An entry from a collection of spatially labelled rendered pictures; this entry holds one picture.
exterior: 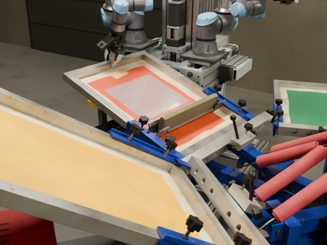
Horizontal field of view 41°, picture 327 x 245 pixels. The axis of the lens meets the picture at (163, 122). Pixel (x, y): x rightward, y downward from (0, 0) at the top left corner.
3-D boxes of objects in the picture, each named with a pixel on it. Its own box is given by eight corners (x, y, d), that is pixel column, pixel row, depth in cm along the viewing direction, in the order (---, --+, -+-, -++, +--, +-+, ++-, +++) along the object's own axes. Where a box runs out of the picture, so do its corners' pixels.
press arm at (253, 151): (228, 149, 199) (231, 141, 196) (235, 145, 203) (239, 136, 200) (260, 172, 191) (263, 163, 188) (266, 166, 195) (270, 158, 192)
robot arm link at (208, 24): (191, 36, 260) (192, 12, 254) (208, 33, 267) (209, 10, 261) (205, 40, 251) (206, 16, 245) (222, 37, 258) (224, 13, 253)
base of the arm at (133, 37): (131, 38, 294) (131, 23, 290) (151, 41, 287) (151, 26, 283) (118, 43, 282) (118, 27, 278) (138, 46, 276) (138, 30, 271)
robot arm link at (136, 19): (145, 28, 276) (145, 6, 271) (124, 29, 274) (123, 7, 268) (142, 24, 287) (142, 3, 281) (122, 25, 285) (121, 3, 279)
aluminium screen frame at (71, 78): (62, 79, 224) (63, 73, 221) (142, 55, 263) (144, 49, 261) (175, 167, 187) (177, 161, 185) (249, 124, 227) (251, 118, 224)
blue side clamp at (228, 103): (199, 99, 239) (202, 88, 235) (205, 96, 242) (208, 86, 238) (244, 128, 225) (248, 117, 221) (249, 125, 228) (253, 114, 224)
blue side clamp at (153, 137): (124, 132, 201) (127, 120, 197) (132, 129, 204) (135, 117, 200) (172, 170, 187) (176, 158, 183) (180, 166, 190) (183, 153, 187)
